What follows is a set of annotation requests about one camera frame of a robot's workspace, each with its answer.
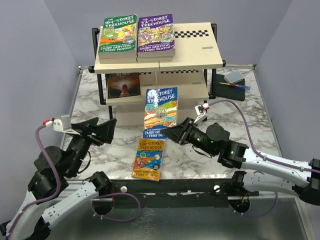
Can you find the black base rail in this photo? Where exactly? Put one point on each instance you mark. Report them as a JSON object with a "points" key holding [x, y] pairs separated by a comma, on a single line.
{"points": [[172, 193]]}

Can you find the blue 91-Storey Treehouse book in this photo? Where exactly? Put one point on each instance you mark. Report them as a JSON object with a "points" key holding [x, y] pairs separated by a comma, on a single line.
{"points": [[160, 112]]}

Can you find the beige three-tier shelf rack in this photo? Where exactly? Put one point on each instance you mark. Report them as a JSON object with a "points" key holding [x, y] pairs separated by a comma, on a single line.
{"points": [[196, 51]]}

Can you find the yellow 130-Storey Treehouse book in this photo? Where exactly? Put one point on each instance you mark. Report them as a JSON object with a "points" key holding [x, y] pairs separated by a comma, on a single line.
{"points": [[148, 159]]}

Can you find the lilac Treehouse book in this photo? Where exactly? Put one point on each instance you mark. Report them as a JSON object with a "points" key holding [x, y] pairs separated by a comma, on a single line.
{"points": [[156, 36]]}

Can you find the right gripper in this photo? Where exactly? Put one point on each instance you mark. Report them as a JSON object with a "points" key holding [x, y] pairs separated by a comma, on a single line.
{"points": [[179, 133]]}

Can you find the green 104-Storey Treehouse book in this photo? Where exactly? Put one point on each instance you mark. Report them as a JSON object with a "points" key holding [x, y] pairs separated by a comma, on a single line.
{"points": [[122, 21]]}

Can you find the grey small case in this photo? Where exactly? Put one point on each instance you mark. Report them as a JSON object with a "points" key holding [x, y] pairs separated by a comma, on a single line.
{"points": [[234, 77]]}

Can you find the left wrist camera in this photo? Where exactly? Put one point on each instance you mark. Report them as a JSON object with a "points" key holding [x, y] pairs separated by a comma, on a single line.
{"points": [[62, 123]]}

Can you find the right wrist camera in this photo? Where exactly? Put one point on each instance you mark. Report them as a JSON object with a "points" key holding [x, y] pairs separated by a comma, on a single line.
{"points": [[201, 112]]}

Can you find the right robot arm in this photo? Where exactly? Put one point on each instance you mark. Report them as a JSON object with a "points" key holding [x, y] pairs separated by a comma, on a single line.
{"points": [[255, 170]]}

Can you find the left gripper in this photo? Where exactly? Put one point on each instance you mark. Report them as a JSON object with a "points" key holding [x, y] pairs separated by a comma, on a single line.
{"points": [[105, 131]]}

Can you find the dark Three Days To See book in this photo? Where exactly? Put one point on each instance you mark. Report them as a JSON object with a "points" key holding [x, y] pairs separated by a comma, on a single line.
{"points": [[123, 85]]}

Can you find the red blue screwdriver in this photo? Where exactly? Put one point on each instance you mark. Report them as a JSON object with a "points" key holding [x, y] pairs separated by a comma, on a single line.
{"points": [[237, 86]]}

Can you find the purple 117-Storey Treehouse book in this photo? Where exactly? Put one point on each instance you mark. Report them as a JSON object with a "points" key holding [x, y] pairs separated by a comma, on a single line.
{"points": [[154, 59]]}

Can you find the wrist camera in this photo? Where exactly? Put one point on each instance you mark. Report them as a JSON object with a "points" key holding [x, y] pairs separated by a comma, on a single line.
{"points": [[201, 112], [62, 123]]}

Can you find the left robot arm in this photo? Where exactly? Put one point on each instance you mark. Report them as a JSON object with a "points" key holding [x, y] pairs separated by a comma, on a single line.
{"points": [[38, 213]]}

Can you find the black box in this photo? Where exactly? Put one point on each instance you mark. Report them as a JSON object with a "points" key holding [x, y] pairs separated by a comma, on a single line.
{"points": [[221, 90]]}

